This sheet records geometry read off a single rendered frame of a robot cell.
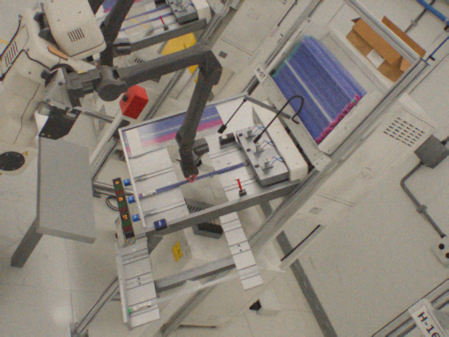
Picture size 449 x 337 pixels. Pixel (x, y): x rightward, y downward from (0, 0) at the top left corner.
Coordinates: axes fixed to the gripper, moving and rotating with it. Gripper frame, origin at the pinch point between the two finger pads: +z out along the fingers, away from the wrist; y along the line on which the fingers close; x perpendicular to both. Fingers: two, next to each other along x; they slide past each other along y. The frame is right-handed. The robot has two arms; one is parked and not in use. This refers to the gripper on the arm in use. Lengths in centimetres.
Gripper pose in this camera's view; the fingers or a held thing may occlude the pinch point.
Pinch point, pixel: (192, 180)
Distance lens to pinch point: 215.9
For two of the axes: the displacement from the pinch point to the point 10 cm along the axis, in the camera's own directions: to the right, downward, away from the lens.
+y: -3.1, -6.7, 6.7
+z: 0.9, 6.8, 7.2
